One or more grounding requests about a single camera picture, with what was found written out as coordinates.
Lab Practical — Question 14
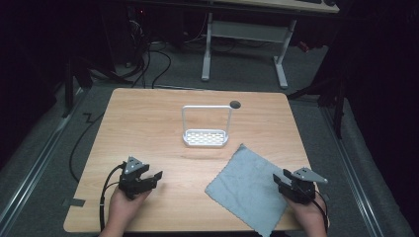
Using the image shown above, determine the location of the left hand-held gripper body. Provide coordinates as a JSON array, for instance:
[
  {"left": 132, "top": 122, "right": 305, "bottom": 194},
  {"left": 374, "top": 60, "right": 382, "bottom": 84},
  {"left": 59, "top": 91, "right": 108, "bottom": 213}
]
[{"left": 118, "top": 156, "right": 153, "bottom": 200}]

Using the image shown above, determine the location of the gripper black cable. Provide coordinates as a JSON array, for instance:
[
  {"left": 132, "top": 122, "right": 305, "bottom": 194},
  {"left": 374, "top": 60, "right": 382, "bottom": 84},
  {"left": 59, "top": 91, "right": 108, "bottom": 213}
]
[
  {"left": 99, "top": 162, "right": 128, "bottom": 232},
  {"left": 312, "top": 190, "right": 330, "bottom": 233}
]

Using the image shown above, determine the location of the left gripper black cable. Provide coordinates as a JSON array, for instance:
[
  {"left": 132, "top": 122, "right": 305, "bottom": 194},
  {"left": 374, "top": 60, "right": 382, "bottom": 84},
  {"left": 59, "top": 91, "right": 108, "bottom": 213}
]
[{"left": 99, "top": 162, "right": 128, "bottom": 232}]

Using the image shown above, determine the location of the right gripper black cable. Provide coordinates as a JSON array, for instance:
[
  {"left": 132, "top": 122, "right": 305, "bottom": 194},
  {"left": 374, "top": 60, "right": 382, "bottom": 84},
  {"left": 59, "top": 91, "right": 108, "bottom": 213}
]
[{"left": 312, "top": 190, "right": 330, "bottom": 233}]

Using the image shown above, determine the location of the white-framed wooden desk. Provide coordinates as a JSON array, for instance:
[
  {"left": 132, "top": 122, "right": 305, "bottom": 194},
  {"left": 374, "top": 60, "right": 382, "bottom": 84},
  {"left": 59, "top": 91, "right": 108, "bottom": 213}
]
[{"left": 131, "top": 0, "right": 341, "bottom": 90}]

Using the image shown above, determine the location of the grey cloth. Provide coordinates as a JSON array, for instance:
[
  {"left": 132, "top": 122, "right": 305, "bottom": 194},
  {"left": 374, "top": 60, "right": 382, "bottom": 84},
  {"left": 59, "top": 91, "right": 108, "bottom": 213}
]
[{"left": 204, "top": 143, "right": 309, "bottom": 237}]

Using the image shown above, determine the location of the grey tape strip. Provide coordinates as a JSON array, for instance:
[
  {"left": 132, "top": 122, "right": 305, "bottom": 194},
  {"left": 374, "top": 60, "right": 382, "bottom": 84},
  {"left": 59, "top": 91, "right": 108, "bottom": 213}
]
[{"left": 61, "top": 197, "right": 86, "bottom": 208}]

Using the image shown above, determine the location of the bundle of black floor cables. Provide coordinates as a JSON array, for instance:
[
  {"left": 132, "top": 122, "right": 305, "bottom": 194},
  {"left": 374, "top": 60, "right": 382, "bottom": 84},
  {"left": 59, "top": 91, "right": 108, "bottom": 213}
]
[{"left": 113, "top": 19, "right": 173, "bottom": 90}]

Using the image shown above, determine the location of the black stand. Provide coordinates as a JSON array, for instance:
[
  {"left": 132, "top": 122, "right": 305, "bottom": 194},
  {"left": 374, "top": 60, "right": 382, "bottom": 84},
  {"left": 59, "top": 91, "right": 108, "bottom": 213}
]
[
  {"left": 286, "top": 62, "right": 349, "bottom": 140},
  {"left": 60, "top": 54, "right": 95, "bottom": 119}
]

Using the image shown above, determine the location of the person's right hand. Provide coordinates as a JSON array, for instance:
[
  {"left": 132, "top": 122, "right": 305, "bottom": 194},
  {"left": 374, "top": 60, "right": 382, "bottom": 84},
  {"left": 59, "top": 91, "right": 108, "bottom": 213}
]
[{"left": 286, "top": 193, "right": 330, "bottom": 233}]

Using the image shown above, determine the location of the dark computer tower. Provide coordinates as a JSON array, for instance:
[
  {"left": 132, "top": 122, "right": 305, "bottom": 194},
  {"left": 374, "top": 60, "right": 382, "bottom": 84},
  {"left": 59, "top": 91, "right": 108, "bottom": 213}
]
[{"left": 123, "top": 4, "right": 151, "bottom": 67}]

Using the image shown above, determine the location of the black floor cable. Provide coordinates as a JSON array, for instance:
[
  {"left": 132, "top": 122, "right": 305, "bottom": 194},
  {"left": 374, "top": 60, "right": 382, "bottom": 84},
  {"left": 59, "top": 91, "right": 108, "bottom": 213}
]
[{"left": 68, "top": 112, "right": 106, "bottom": 184}]

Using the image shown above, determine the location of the white rack with handle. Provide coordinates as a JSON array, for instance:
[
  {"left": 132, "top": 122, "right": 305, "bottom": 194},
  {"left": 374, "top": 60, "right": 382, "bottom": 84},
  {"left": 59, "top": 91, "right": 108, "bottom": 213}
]
[{"left": 181, "top": 104, "right": 233, "bottom": 148}]

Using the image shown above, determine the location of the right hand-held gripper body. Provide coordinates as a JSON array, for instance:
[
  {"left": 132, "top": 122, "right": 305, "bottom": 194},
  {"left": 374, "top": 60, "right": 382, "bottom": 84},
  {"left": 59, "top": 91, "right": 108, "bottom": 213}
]
[{"left": 278, "top": 166, "right": 329, "bottom": 205}]

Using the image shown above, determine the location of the metal floor rail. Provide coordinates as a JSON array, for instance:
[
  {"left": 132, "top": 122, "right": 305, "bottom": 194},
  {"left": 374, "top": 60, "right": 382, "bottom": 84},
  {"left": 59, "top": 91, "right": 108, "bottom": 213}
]
[
  {"left": 319, "top": 105, "right": 385, "bottom": 237},
  {"left": 0, "top": 86, "right": 87, "bottom": 228}
]

